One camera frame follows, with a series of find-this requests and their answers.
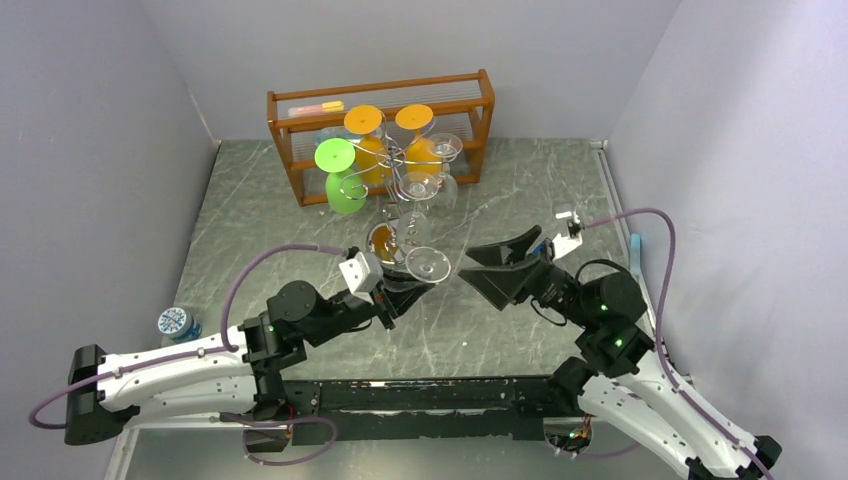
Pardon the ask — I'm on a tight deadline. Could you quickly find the green plastic wine glass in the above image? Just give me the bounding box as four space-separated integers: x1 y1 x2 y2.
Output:
314 138 367 214

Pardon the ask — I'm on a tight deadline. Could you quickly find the pink yellow marker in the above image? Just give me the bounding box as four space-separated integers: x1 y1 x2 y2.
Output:
287 101 345 118

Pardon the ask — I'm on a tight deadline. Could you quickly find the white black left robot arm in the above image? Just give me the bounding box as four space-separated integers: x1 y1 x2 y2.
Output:
62 259 449 446

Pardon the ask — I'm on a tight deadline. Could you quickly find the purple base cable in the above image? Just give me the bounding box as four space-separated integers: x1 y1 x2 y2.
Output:
219 413 339 468

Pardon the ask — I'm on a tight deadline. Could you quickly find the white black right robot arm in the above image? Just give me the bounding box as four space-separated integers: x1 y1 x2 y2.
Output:
458 222 782 479

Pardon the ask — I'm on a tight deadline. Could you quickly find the orange plastic cup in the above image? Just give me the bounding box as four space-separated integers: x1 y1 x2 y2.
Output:
344 105 385 186

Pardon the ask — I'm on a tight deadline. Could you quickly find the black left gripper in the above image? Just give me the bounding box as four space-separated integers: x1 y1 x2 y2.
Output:
307 266 435 349

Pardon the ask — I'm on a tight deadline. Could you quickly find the chrome wine glass rack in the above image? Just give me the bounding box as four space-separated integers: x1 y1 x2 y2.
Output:
350 106 448 269

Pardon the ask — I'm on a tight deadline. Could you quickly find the light blue pen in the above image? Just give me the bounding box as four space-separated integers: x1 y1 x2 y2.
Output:
629 233 642 277

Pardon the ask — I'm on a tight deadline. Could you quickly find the clear wine glass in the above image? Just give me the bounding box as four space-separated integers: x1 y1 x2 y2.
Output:
426 133 463 209

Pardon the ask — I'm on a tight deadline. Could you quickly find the wooden shelf rack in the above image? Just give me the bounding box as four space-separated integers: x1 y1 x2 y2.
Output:
267 69 496 207

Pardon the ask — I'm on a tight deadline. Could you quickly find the yellow plastic wine glass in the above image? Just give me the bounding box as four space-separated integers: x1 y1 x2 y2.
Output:
394 104 442 176

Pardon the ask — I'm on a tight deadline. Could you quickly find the blue white patterned can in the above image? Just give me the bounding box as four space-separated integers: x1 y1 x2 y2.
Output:
156 306 202 343

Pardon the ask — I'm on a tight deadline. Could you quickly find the blue packaged item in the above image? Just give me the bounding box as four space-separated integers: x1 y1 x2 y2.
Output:
315 127 347 146

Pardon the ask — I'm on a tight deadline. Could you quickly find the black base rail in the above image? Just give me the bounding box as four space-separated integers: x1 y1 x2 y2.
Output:
244 375 582 455

